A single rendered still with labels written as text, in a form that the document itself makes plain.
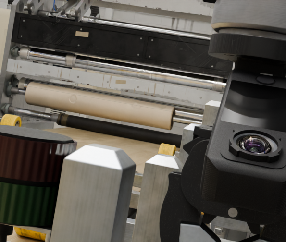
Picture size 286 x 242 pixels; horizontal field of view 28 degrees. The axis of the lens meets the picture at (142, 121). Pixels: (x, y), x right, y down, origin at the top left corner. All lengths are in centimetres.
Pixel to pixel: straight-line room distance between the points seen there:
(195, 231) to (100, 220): 8
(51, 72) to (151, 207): 253
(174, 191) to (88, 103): 264
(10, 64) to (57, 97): 32
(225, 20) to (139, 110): 257
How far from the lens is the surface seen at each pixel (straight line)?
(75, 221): 33
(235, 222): 112
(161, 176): 57
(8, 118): 229
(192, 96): 289
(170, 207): 37
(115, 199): 32
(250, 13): 36
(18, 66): 314
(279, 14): 36
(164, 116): 291
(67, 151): 33
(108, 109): 297
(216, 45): 37
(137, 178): 138
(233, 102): 33
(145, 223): 58
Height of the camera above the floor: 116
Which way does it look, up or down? 3 degrees down
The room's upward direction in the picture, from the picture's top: 10 degrees clockwise
